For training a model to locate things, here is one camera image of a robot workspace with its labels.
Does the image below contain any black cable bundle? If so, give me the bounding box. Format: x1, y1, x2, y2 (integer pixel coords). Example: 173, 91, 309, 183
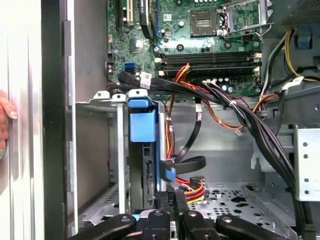
106, 71, 305, 193

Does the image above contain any black data wire blue connector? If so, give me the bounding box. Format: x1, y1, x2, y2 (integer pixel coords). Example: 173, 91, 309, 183
160, 97, 207, 183

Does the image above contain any person's hand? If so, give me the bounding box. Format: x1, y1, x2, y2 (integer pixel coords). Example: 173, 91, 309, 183
0, 89, 19, 161

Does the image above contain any black open PC case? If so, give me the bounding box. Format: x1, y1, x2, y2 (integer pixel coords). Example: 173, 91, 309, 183
41, 0, 320, 240

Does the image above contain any grey power supply unit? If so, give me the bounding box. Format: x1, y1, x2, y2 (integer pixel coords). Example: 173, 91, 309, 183
267, 0, 320, 29

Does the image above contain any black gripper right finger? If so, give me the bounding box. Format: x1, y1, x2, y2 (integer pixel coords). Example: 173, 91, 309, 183
174, 189, 285, 240

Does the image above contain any metal socket cover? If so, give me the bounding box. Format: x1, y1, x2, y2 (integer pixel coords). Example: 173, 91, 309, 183
221, 0, 275, 38

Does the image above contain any green motherboard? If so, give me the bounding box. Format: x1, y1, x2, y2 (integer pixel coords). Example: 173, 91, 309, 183
106, 0, 263, 98

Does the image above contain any red orange yellow power wire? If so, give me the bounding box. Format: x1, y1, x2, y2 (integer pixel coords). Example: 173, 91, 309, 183
164, 62, 207, 218

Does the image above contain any CPU socket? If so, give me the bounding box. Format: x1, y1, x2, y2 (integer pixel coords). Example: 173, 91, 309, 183
189, 9, 219, 39

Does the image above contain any yellow cable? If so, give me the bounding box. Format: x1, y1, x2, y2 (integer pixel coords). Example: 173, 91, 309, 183
284, 29, 320, 83

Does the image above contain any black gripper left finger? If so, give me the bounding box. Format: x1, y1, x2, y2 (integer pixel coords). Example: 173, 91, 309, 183
67, 191, 173, 240

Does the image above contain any hard disk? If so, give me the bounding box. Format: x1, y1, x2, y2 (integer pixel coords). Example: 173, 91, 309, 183
126, 98, 168, 213

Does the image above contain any metal disk bay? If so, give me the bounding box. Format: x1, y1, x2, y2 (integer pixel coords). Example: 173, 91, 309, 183
74, 89, 176, 240

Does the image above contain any white expansion slot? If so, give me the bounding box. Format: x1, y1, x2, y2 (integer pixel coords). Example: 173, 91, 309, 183
125, 0, 134, 27

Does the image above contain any metal drive cage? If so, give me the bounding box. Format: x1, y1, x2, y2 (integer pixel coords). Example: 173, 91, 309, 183
292, 124, 320, 203

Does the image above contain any wire locking lever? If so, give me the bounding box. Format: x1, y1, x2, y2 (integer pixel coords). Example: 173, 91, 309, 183
223, 21, 275, 39

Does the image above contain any blue expansion slot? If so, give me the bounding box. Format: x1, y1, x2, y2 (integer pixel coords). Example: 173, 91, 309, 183
154, 0, 162, 39

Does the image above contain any blue SATA port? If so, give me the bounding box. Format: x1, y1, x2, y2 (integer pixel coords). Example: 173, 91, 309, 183
123, 61, 136, 74

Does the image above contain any thin orange brown wire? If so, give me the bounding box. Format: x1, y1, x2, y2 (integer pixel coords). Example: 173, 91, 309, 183
199, 92, 280, 131

